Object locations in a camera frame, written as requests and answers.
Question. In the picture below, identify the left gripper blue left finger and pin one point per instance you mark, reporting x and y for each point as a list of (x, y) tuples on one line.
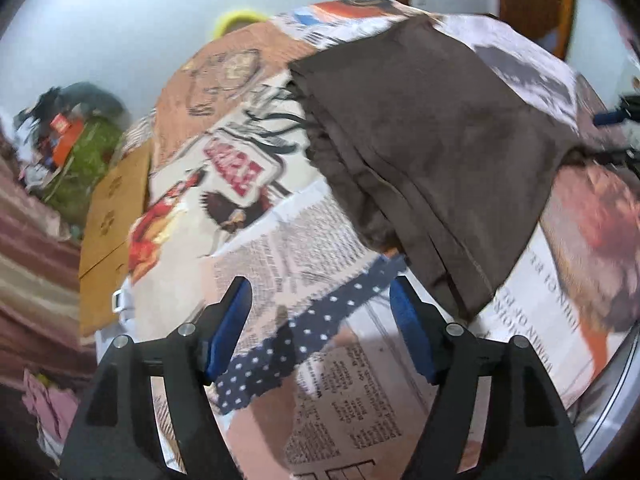
[(114, 433)]

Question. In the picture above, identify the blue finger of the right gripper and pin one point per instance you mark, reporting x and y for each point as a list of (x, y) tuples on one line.
[(615, 117)]

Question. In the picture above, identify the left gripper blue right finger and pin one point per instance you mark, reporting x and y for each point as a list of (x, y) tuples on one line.
[(528, 434)]

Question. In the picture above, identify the brown t-shirt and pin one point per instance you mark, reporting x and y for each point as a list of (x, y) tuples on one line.
[(427, 149)]

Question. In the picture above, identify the bamboo lap desk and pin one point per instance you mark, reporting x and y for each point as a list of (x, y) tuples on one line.
[(117, 202)]

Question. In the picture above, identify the red and gold striped curtain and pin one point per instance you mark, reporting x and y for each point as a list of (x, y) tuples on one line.
[(39, 287)]

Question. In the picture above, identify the newspaper print bed sheet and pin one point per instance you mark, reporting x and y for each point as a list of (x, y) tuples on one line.
[(321, 385)]

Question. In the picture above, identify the green fabric storage bin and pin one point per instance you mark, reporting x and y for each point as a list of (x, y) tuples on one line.
[(70, 190)]

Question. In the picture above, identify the orange box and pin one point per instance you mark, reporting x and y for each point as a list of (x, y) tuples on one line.
[(66, 142)]

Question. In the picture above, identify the yellow foam tube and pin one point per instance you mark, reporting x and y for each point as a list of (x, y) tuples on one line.
[(236, 19)]

